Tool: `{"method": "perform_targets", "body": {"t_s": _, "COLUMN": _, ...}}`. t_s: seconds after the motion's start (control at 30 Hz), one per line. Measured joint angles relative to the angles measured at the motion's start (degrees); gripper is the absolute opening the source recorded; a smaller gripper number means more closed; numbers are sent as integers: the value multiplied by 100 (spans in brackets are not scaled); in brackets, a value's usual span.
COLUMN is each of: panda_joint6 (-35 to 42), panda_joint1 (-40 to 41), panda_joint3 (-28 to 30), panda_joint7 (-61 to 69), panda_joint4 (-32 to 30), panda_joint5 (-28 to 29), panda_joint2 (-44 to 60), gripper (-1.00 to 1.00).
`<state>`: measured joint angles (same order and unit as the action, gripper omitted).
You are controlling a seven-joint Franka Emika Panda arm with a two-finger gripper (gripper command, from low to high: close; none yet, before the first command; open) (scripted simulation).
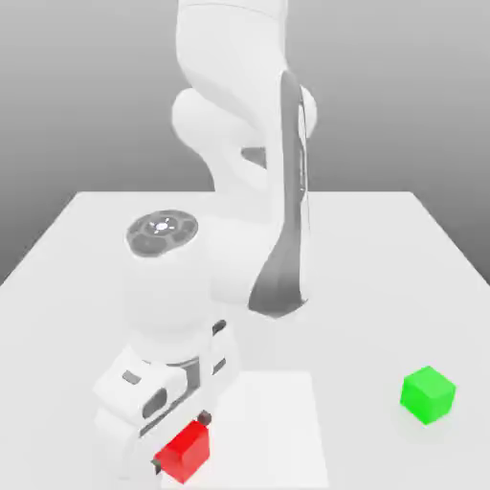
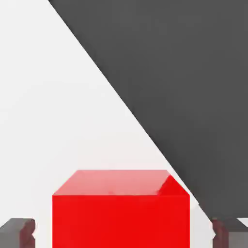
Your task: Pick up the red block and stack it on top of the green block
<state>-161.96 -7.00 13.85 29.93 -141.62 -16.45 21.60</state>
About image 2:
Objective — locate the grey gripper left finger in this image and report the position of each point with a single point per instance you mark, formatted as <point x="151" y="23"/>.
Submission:
<point x="15" y="233"/>

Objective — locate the small red cube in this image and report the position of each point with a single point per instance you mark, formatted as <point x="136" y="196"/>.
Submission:
<point x="120" y="217"/>

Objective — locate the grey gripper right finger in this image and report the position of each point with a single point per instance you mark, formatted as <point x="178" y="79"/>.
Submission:
<point x="230" y="235"/>

